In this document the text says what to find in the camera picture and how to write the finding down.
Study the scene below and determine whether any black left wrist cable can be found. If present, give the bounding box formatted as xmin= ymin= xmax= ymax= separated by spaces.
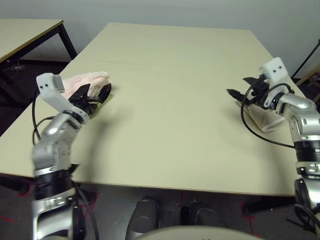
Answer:
xmin=31 ymin=93 xmax=101 ymax=240

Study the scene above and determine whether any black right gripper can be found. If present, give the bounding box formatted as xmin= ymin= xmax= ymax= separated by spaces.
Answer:
xmin=226 ymin=76 xmax=273 ymax=110

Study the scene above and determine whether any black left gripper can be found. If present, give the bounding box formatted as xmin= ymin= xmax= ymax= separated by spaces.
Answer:
xmin=68 ymin=83 xmax=113 ymax=116

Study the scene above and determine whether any black tripod stand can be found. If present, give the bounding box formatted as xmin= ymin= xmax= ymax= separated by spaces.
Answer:
xmin=291 ymin=37 xmax=320 ymax=78

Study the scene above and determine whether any black robot right foot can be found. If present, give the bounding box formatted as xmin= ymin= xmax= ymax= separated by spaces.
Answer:
xmin=180 ymin=198 xmax=228 ymax=229

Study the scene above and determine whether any pale robot torso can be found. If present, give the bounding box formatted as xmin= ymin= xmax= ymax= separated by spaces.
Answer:
xmin=129 ymin=226 xmax=261 ymax=240

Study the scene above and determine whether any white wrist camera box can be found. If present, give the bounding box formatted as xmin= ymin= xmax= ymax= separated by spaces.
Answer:
xmin=258 ymin=56 xmax=293 ymax=109
xmin=35 ymin=73 xmax=88 ymax=125

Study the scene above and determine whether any beige table with black frame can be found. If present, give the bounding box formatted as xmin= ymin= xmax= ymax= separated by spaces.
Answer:
xmin=0 ymin=19 xmax=78 ymax=108

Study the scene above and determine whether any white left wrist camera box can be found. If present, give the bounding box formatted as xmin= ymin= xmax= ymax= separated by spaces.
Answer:
xmin=35 ymin=73 xmax=88 ymax=125

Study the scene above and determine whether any pink towel with white trim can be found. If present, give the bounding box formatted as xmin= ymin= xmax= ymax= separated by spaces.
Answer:
xmin=61 ymin=70 xmax=112 ymax=101

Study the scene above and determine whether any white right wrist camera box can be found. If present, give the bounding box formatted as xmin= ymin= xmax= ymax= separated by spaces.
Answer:
xmin=258 ymin=56 xmax=293 ymax=109

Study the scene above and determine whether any black robot foot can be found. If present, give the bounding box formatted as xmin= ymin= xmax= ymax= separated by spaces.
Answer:
xmin=126 ymin=196 xmax=161 ymax=238
xmin=180 ymin=198 xmax=228 ymax=229

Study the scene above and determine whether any beige folded towel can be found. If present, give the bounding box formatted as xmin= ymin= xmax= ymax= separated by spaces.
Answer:
xmin=234 ymin=98 xmax=286 ymax=133

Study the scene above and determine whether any black robot left foot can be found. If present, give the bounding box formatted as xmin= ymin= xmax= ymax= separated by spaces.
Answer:
xmin=126 ymin=196 xmax=161 ymax=238

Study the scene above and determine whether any black table leg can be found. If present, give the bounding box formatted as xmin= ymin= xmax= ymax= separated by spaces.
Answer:
xmin=243 ymin=196 xmax=296 ymax=214
xmin=0 ymin=176 xmax=33 ymax=196

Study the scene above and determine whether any green folded towel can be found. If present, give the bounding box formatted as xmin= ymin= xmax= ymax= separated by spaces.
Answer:
xmin=88 ymin=92 xmax=115 ymax=120

